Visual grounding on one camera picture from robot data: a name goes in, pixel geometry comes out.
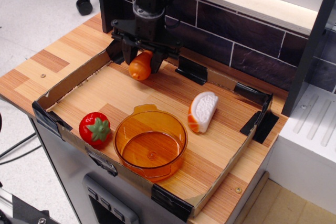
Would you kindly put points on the cardboard fence with black tape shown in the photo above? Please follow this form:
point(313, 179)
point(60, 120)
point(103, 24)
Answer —
point(201, 191)

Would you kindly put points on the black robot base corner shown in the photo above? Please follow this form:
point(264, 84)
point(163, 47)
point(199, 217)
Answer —
point(15, 210)

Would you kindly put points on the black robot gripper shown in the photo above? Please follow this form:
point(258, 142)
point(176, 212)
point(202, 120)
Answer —
point(146, 31)

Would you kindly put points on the transparent orange plastic pot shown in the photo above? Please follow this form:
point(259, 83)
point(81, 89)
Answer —
point(151, 142)

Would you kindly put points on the dark grey vertical post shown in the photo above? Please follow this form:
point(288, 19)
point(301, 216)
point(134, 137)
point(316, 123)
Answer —
point(315, 67)

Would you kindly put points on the red toy strawberry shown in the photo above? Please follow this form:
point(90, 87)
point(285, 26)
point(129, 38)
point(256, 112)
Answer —
point(94, 129)

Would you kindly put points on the grey toy oven front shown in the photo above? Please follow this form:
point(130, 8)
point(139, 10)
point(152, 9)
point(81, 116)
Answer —
point(106, 207)

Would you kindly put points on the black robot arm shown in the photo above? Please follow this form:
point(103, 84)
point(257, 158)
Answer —
point(152, 6)

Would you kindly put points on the orange toy carrot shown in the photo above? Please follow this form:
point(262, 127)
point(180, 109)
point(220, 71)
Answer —
point(140, 67)

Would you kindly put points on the white toy sink drainboard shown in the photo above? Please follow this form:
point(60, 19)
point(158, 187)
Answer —
point(311, 126)

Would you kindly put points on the white orange toy sushi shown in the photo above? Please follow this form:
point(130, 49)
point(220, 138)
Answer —
point(201, 111)

